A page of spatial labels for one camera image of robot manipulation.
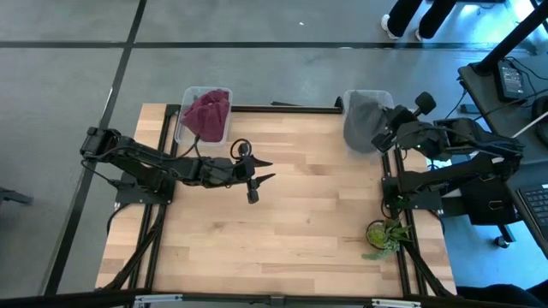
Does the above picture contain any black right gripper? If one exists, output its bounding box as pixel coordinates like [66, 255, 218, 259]
[371, 91, 449, 161]

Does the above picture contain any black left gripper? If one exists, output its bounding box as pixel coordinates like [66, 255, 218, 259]
[199, 143, 277, 205]

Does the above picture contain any gray baseball cap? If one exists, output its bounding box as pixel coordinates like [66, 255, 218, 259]
[342, 90, 389, 155]

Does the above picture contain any clear plastic bin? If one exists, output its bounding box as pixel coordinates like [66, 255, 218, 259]
[173, 85, 235, 148]
[341, 88, 396, 155]

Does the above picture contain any dark gray side table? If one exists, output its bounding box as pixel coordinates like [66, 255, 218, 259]
[456, 53, 548, 166]

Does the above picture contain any potted succulent plant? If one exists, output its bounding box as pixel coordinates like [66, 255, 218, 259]
[361, 216, 414, 262]

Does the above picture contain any person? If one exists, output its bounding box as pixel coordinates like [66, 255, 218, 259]
[380, 0, 457, 42]
[455, 277, 548, 307]

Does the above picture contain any black power adapter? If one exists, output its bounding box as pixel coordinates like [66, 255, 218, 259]
[496, 59, 529, 104]

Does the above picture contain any black stand pole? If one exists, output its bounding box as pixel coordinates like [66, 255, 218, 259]
[474, 0, 548, 77]

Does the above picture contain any black laptop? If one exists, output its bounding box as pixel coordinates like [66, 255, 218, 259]
[512, 182, 548, 260]

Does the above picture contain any black tripod leg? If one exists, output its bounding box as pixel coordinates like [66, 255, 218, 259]
[0, 187, 34, 207]

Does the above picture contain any black aluminium table frame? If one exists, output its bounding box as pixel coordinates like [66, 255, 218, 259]
[96, 101, 457, 308]

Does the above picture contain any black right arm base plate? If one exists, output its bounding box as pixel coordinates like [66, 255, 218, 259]
[381, 175, 444, 212]

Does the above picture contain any white cable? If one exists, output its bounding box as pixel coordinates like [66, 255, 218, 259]
[510, 111, 548, 139]

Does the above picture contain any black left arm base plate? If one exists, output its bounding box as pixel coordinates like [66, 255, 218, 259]
[114, 170, 176, 206]

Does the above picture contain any silver metal bracket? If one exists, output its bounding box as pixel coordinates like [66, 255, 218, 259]
[133, 293, 184, 307]
[371, 298, 423, 308]

